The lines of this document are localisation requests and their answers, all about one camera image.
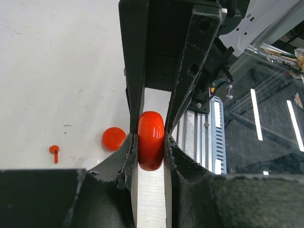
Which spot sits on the white charging case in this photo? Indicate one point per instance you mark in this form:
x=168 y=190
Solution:
x=91 y=162

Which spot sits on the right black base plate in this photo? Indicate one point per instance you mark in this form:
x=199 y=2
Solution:
x=200 y=102

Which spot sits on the red earbud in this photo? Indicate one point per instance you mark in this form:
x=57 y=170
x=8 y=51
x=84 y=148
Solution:
x=55 y=149

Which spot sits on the red charging case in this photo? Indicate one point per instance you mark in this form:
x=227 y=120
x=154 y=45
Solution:
x=150 y=141
x=113 y=138

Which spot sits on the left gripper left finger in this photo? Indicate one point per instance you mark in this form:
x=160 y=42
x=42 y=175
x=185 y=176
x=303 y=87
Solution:
x=72 y=198

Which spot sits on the slotted cable duct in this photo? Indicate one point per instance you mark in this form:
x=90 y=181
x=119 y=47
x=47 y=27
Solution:
x=219 y=163

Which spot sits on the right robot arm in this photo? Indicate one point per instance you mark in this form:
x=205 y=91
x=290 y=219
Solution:
x=253 y=20

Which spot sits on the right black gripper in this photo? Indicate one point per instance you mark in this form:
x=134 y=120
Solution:
x=159 y=36

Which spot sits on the aluminium front rail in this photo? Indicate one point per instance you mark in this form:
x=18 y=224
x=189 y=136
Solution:
x=194 y=137

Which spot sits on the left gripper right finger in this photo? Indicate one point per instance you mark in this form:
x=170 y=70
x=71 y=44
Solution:
x=198 y=198

